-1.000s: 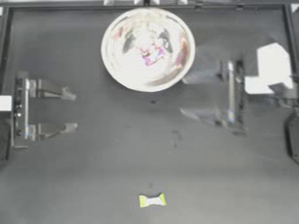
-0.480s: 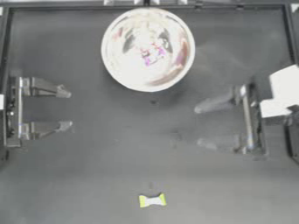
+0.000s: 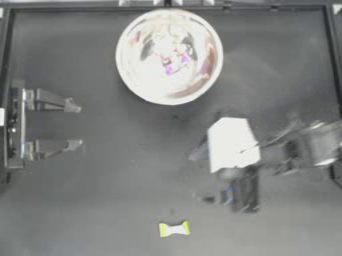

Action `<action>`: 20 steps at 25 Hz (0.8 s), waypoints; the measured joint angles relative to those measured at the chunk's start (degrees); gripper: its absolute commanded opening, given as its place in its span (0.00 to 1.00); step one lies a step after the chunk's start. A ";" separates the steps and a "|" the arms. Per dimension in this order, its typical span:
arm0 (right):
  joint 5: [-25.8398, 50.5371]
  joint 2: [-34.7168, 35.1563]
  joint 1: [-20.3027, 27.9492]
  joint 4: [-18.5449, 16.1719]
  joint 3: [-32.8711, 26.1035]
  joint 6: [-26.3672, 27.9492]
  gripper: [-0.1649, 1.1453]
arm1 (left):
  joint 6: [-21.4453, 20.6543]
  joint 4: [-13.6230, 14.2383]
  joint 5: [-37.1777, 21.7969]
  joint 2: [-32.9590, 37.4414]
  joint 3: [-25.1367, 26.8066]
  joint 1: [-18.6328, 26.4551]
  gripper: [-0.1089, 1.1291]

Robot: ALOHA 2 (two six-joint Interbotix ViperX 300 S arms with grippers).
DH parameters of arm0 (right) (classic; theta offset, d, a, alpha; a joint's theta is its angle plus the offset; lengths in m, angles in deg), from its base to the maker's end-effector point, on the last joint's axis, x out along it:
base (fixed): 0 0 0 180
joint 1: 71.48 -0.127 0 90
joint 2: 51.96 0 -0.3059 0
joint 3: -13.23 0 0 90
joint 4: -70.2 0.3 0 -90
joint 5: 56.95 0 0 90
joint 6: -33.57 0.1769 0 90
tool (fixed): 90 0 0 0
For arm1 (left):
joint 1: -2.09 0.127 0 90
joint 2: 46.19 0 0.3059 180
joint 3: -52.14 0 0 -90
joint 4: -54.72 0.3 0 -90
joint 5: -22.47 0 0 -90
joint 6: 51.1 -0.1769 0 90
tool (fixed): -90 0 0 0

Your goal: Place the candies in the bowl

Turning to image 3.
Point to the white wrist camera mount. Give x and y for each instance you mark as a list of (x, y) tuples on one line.
[(232, 143), (2, 116)]

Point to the steel bowl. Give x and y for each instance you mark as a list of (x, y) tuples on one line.
[(151, 86)]

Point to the green white candy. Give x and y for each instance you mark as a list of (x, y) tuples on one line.
[(174, 229)]

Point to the purple candy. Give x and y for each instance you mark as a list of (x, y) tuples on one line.
[(169, 68)]

